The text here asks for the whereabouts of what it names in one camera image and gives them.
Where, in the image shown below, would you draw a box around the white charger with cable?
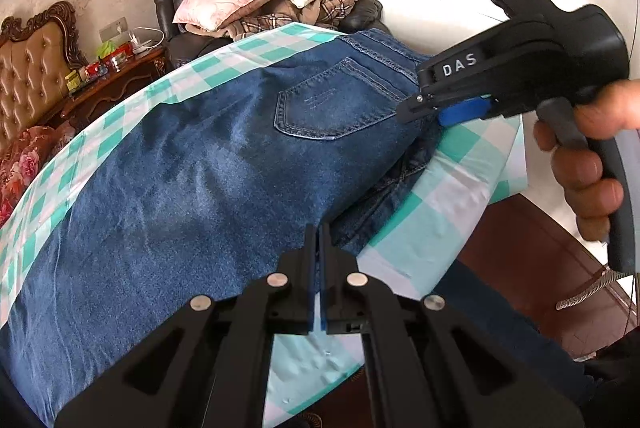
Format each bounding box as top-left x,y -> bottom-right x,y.
128,26 -> 165,57

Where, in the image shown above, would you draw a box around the red floral blanket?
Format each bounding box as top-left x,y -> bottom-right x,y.
0,125 -> 77,229

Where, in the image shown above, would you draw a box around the brown plaid cloth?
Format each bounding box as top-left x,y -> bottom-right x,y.
222,0 -> 361,42

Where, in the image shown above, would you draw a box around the carved wooden tufted headboard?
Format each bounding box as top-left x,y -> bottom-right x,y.
0,1 -> 89,153

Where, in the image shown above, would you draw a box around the red tin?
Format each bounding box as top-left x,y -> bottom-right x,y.
107,48 -> 134,69

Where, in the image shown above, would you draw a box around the teal white checked sheet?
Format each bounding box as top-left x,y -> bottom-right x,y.
0,22 -> 530,428

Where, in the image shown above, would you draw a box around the dark wooden nightstand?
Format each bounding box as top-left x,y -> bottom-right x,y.
47,45 -> 168,135

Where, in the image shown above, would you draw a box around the grey wall socket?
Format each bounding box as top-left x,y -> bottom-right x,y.
99,18 -> 132,46

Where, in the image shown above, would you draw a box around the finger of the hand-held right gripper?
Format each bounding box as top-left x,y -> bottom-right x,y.
397,92 -> 496,129

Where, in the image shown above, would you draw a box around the person's dark clothing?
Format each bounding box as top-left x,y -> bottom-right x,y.
440,258 -> 640,428

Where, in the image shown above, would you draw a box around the coiled metal spring cable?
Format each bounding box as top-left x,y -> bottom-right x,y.
556,265 -> 632,313

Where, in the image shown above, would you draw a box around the person's right hand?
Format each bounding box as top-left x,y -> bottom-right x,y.
532,80 -> 640,242

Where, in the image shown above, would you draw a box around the blue denim pants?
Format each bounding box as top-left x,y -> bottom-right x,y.
0,29 -> 446,426

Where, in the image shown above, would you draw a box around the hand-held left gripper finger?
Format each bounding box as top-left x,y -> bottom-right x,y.
319,223 -> 586,428
54,224 -> 320,428

